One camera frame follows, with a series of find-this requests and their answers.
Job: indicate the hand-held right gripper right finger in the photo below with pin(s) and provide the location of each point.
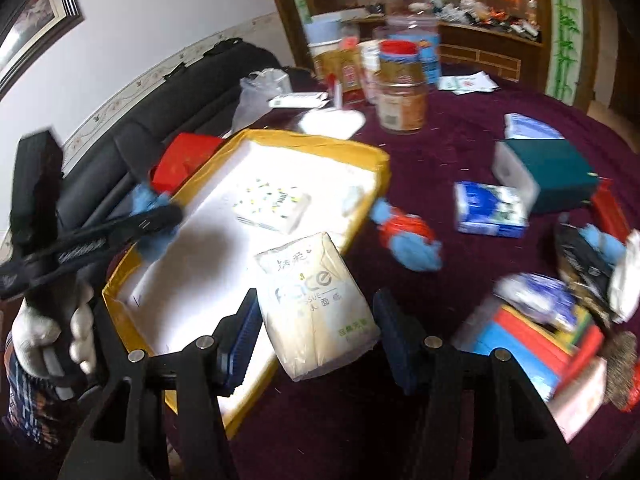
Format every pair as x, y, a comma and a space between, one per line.
395, 346

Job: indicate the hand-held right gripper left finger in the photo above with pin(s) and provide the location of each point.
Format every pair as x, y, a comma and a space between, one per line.
241, 341

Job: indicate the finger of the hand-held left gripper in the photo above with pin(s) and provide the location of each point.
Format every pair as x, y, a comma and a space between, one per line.
131, 160
125, 232

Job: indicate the light blue knit cloth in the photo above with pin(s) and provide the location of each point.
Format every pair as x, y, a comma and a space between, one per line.
156, 201

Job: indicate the cream tissue pack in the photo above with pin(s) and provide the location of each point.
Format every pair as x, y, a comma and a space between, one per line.
310, 305

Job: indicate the yellow box with white inside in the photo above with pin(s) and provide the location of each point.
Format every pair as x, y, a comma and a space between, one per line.
200, 270

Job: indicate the red and blue glove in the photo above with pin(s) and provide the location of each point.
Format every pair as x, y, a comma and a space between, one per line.
406, 234

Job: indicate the red and blue foam pack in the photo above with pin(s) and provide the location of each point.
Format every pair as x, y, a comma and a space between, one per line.
515, 345

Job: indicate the blue white patterned pouch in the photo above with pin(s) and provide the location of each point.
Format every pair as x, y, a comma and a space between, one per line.
540, 296

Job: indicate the multicoloured foam sheet pack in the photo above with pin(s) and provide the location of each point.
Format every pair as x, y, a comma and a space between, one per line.
586, 355

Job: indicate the pink packet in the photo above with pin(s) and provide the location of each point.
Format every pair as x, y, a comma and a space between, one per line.
580, 400

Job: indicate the brown knit hat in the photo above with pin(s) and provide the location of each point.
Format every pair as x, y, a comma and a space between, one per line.
620, 366

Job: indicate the white fluffy cloth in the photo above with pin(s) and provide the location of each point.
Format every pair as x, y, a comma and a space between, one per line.
627, 280

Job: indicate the person's left forearm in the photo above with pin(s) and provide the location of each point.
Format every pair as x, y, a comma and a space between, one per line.
25, 410

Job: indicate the person's left hand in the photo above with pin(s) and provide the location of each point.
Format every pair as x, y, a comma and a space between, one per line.
36, 331

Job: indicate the red paper bag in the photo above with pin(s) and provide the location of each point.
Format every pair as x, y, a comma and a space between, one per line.
182, 160

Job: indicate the black sofa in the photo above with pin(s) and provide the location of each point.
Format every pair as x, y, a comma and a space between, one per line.
190, 90

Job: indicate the dotted white tissue pack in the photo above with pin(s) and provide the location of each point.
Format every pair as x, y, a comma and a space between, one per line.
270, 203

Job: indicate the clear plastic bag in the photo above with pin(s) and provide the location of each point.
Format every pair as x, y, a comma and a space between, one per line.
260, 91

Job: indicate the blue and white tissue pack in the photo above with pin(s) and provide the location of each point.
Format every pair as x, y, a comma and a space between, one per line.
490, 211

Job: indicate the flat white box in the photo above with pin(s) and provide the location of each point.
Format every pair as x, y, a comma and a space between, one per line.
297, 101

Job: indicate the white face mask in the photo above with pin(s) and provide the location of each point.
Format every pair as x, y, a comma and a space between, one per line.
332, 122

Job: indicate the black item with blue bits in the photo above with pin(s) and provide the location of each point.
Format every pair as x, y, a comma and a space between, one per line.
585, 265

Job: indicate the dark green box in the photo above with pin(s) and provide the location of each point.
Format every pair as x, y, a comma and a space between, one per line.
547, 175

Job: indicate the red and yellow carton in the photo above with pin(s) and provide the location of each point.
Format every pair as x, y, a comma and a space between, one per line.
341, 67

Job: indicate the light blue bowl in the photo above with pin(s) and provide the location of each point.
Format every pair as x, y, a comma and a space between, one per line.
322, 30

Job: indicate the red flat item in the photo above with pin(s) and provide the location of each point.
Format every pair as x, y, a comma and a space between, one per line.
610, 212

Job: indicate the red-lidded jar with brown filling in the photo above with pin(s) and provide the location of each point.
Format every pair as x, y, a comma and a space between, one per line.
401, 90

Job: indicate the white printed cup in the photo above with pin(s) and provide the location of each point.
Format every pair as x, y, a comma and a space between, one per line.
370, 67

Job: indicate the small blue white packet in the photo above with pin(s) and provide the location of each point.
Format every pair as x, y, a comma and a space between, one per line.
531, 127

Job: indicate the white papers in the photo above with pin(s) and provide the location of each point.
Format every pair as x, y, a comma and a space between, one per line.
467, 83

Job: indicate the large clear red-lidded jar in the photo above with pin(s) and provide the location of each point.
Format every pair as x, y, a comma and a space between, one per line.
411, 10

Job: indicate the framed wall picture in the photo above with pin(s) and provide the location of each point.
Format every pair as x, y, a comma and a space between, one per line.
37, 22

